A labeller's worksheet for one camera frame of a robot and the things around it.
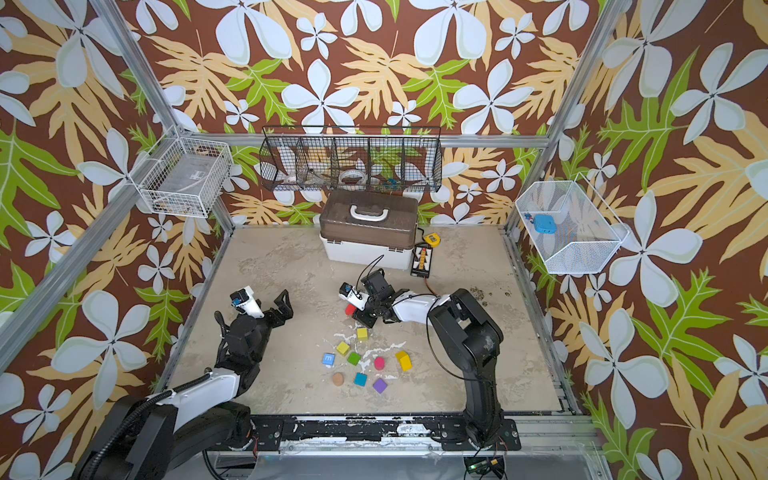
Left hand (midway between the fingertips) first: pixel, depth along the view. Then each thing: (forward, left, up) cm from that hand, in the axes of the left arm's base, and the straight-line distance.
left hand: (271, 292), depth 85 cm
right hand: (+1, -24, -12) cm, 27 cm away
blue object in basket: (+15, -79, +14) cm, 82 cm away
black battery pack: (+22, -47, -11) cm, 53 cm away
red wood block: (-1, -22, -8) cm, 24 cm away
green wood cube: (-14, -24, -13) cm, 31 cm away
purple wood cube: (-22, -31, -14) cm, 41 cm away
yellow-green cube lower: (-12, -21, -11) cm, 27 cm away
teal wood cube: (-20, -26, -14) cm, 36 cm away
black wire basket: (+42, -22, +17) cm, 50 cm away
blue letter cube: (-15, -16, -13) cm, 26 cm away
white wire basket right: (+8, -86, +18) cm, 88 cm away
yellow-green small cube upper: (-8, -26, -11) cm, 29 cm away
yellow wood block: (-16, -39, -11) cm, 43 cm away
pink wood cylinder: (-16, -31, -13) cm, 38 cm away
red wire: (+11, -48, -13) cm, 51 cm away
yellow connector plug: (+32, -52, -12) cm, 62 cm away
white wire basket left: (+28, +27, +20) cm, 44 cm away
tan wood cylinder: (-21, -20, -12) cm, 31 cm away
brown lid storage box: (+19, -29, +6) cm, 35 cm away
